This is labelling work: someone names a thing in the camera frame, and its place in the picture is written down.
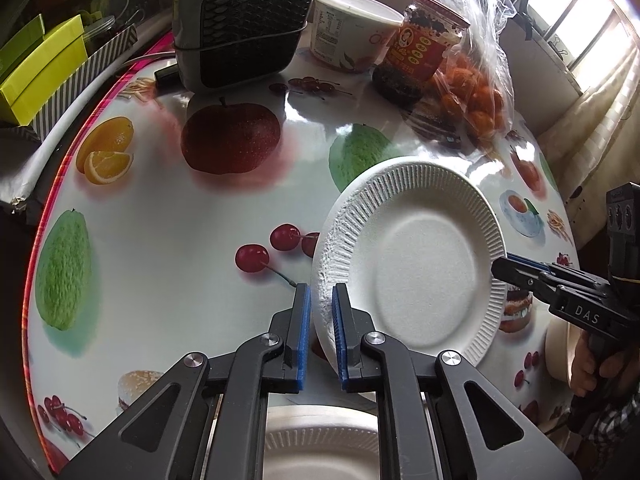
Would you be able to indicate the striped grey box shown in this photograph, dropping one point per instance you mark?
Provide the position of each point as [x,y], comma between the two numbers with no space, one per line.
[95,60]

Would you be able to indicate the white plastic tub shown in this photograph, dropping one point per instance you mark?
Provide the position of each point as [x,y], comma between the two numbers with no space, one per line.
[345,25]

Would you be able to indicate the person's right forearm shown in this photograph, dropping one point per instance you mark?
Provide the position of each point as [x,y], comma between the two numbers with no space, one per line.
[617,420]

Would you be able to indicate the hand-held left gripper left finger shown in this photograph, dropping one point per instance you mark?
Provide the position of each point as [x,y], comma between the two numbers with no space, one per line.
[301,335]

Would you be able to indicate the red label sauce jar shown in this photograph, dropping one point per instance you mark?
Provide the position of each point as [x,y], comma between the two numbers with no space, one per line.
[420,45]

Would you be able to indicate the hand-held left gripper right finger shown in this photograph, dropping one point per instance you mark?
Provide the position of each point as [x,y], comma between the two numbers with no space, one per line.
[341,335]

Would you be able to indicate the cream patterned curtain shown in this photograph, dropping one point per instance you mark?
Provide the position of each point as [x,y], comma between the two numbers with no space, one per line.
[600,135]

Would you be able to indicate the person's right hand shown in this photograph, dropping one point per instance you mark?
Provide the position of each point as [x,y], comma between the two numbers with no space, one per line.
[585,370]

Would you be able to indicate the barred window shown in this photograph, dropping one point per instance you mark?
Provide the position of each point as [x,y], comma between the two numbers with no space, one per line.
[575,0]

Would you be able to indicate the black hook clip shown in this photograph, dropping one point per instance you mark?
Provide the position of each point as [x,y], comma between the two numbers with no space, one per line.
[526,15]

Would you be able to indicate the white ribbed paper plate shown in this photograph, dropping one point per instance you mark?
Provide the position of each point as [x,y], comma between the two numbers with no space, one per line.
[320,450]
[420,260]

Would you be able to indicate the pile of small oranges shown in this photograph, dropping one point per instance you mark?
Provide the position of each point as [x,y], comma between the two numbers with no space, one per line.
[475,95]

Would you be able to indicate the large lime green box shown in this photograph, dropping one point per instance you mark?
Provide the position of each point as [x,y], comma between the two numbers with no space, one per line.
[40,80]

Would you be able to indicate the beige paper bowl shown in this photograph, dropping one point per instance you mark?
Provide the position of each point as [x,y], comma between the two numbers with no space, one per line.
[557,355]

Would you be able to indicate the clear plastic container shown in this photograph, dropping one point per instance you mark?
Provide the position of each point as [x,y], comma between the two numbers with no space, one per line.
[100,27]

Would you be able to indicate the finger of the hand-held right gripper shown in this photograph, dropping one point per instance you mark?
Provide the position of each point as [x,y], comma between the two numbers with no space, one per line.
[575,276]
[515,275]

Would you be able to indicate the small lime green box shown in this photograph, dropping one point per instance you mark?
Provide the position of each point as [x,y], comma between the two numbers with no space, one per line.
[62,27]

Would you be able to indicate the fruit printed tablecloth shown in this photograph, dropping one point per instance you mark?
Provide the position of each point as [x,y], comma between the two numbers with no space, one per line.
[200,240]

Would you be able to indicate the clear plastic bag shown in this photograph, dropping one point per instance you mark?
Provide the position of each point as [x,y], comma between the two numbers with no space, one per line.
[480,20]

